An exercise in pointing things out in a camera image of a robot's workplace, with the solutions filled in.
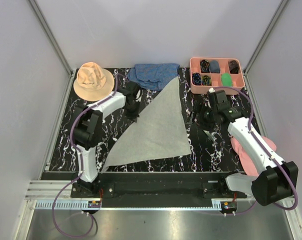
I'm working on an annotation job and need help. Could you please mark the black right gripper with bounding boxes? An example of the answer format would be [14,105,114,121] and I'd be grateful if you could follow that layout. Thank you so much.
[184,100,218,133]

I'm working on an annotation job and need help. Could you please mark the pink handled knife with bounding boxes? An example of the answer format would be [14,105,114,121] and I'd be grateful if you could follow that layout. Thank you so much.
[203,130,216,142]

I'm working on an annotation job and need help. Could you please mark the grey cloth napkin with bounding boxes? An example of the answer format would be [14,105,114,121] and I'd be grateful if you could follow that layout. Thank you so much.
[102,77,191,172]

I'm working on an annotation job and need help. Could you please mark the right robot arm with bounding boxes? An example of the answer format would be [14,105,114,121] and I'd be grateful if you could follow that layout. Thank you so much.
[187,87,299,211]

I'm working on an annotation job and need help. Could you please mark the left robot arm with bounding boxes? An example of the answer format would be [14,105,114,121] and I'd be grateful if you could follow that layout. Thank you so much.
[70,81,142,198]

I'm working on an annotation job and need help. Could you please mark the yellow patterned rolled sock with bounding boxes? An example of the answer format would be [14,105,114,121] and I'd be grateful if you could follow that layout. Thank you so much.
[201,75,212,86]

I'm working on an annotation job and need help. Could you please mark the blue dotted rolled sock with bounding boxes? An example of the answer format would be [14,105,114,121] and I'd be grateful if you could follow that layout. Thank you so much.
[192,72,202,86]

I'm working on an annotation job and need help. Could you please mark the blue checkered cloth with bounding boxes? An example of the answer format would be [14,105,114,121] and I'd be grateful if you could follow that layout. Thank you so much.
[127,63,180,91]

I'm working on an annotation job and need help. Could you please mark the pink compartment tray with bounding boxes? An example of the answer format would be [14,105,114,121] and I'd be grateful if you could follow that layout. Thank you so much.
[189,57,246,95]

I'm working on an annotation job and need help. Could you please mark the green rolled sock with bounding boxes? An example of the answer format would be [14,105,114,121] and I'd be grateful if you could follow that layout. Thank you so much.
[221,73,233,87]

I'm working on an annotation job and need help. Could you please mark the orange bucket hat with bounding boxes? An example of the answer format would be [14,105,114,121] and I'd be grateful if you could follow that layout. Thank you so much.
[73,62,115,102]

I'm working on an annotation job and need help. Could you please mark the blue grey rolled sock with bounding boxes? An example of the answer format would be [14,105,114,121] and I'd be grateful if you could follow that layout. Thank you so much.
[209,60,221,74]

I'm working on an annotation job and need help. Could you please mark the black patterned sock top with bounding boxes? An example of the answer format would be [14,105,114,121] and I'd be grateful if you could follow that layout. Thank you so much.
[200,59,210,73]

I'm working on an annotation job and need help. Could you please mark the dark brown rolled sock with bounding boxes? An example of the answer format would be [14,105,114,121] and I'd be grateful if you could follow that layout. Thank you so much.
[228,60,240,74]

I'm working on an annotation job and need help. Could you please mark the pink baseball cap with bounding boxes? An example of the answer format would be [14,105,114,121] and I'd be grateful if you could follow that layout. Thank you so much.
[230,132,276,177]

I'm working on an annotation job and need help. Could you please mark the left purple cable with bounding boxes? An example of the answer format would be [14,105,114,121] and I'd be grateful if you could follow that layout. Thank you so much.
[51,73,126,237]

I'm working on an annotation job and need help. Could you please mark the purple cable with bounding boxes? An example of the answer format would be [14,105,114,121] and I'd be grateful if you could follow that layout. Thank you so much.
[51,73,126,237]
[210,86,299,216]

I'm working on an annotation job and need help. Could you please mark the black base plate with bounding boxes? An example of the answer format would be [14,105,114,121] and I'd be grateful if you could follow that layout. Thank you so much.
[70,172,246,199]

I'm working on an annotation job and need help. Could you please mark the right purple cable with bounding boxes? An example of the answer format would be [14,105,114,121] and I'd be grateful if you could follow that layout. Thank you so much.
[210,86,299,216]

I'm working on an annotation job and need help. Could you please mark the aluminium front rail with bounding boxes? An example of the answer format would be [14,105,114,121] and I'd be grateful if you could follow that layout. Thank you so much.
[24,181,297,211]

